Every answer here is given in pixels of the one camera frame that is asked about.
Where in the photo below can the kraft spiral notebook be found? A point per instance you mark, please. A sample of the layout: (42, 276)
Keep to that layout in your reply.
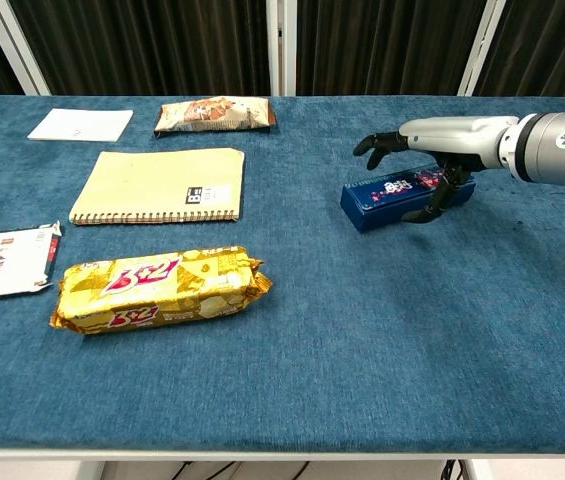
(157, 185)

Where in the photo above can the white paper card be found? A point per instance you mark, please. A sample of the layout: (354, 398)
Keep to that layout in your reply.
(79, 125)

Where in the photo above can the white table leg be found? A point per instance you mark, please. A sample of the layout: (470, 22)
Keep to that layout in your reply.
(478, 471)
(92, 471)

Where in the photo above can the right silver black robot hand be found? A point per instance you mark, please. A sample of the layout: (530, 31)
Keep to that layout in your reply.
(452, 137)

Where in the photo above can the white printed flat carton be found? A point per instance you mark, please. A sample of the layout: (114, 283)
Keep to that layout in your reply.
(2, 265)

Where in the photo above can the gold biscuit pack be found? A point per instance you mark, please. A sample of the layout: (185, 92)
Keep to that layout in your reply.
(162, 295)

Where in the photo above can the silver aluminium extrusion beam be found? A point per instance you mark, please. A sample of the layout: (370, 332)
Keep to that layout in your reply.
(14, 47)
(281, 47)
(482, 47)

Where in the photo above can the blue table cloth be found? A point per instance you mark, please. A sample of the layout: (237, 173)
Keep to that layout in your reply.
(362, 375)

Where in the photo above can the brown snack packet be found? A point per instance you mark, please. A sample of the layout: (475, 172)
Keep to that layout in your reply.
(202, 115)

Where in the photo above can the blue glasses case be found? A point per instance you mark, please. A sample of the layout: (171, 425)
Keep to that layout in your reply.
(377, 212)

